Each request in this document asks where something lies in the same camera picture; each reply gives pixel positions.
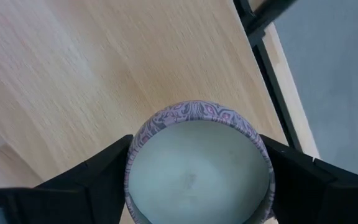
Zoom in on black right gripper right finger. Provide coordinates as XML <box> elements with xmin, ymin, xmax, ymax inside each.
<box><xmin>259</xmin><ymin>134</ymin><xmax>358</xmax><ymax>224</ymax></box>

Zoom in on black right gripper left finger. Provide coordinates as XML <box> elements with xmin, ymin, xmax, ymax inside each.
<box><xmin>0</xmin><ymin>134</ymin><xmax>135</xmax><ymax>224</ymax></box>

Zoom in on black aluminium frame rails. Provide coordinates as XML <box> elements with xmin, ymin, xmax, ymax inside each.
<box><xmin>233</xmin><ymin>0</ymin><xmax>304</xmax><ymax>152</ymax></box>

